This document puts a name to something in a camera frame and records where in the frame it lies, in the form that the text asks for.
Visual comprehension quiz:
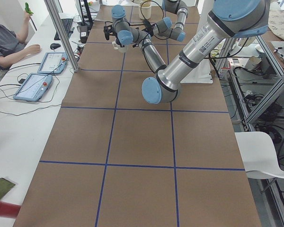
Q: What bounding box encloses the far blue teach pendant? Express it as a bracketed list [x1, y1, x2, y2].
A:
[37, 52, 68, 74]

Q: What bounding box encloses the cream oval container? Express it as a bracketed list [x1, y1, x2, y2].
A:
[138, 2, 151, 19]

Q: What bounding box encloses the red cylinder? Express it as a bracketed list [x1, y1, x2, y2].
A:
[0, 201, 21, 219]

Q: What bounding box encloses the white plastic chair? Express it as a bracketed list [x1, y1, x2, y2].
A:
[235, 131, 284, 180]

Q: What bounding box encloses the aluminium frame post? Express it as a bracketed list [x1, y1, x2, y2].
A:
[44, 0, 79, 72]

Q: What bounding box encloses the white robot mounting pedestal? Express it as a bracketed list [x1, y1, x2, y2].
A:
[180, 59, 213, 84]

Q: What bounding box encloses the blue teach pendant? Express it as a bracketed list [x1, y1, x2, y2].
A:
[13, 73, 53, 102]
[37, 52, 68, 74]

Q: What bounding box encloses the black computer mouse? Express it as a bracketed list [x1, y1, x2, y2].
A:
[50, 43, 61, 50]

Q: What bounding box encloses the white HOME mug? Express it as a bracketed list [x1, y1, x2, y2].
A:
[112, 41, 128, 53]

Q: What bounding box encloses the near blue teach pendant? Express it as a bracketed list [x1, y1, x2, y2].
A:
[13, 73, 53, 102]

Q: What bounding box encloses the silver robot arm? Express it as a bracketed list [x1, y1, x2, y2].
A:
[153, 0, 188, 42]

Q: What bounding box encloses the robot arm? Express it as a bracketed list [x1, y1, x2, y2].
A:
[111, 0, 270, 104]

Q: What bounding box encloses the black keyboard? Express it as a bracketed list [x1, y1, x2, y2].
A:
[61, 18, 74, 39]

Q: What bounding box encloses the green bean bag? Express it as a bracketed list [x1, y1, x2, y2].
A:
[0, 178, 15, 200]

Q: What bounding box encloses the seated person grey shirt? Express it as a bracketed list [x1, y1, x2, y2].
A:
[0, 11, 41, 70]

